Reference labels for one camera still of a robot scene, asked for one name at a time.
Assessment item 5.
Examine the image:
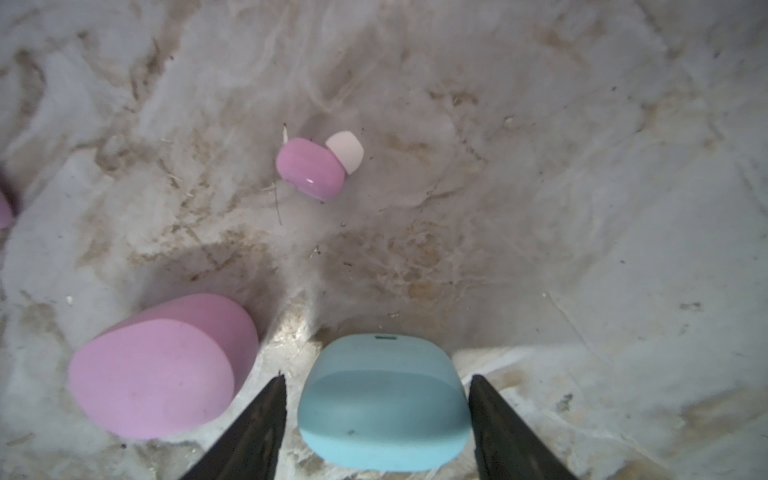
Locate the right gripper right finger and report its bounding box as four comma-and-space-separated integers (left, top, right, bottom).
468, 374, 576, 480

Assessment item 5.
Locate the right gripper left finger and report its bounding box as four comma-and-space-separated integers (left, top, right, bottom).
182, 374, 287, 480

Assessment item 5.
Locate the blue earbud charging case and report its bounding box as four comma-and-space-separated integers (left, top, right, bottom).
297, 334, 471, 473

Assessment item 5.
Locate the pink earbud charging case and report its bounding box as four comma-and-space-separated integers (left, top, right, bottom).
68, 294, 259, 440

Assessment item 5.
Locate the pink earbud near case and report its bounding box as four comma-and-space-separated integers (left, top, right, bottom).
275, 131, 364, 201

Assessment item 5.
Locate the pink earbud far left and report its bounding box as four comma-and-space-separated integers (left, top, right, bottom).
0, 191, 15, 230

